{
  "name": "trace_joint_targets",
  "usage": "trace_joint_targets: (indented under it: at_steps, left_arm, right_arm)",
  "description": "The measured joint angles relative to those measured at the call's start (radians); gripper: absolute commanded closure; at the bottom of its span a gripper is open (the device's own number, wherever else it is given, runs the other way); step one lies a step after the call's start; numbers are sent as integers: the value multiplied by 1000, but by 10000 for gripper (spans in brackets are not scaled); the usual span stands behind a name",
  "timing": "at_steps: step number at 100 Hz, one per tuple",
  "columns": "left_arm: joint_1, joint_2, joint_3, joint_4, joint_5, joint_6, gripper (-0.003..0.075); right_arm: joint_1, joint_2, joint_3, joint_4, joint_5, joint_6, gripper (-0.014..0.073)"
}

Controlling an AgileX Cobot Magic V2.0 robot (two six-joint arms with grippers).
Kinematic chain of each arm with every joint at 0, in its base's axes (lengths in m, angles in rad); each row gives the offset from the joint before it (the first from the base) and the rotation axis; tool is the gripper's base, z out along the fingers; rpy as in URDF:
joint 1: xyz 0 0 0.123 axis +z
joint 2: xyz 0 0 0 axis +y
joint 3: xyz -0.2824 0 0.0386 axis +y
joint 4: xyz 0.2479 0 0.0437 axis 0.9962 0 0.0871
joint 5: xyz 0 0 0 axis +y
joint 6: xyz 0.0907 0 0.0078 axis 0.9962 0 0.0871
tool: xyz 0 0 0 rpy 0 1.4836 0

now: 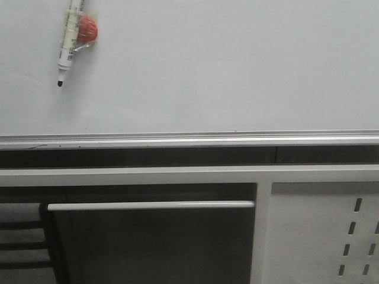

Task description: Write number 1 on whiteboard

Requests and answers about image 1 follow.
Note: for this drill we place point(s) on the red round magnet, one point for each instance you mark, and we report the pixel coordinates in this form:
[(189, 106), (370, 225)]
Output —
[(88, 30)]

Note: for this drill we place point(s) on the white whiteboard marker pen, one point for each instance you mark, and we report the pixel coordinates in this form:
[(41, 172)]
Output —
[(69, 39)]

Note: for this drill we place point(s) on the large white whiteboard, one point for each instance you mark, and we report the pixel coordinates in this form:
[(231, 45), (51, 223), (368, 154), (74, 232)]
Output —
[(192, 73)]

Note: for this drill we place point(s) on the white perforated metal panel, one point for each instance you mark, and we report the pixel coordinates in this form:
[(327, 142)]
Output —
[(322, 233)]

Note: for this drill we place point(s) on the black slatted chair back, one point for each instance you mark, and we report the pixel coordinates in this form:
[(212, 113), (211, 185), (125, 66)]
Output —
[(25, 252)]

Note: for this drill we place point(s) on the white metal stand frame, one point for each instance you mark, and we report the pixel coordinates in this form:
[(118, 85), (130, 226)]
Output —
[(263, 177)]

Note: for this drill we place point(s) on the grey panel with white rail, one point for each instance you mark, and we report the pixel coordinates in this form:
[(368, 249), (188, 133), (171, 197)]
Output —
[(157, 242)]

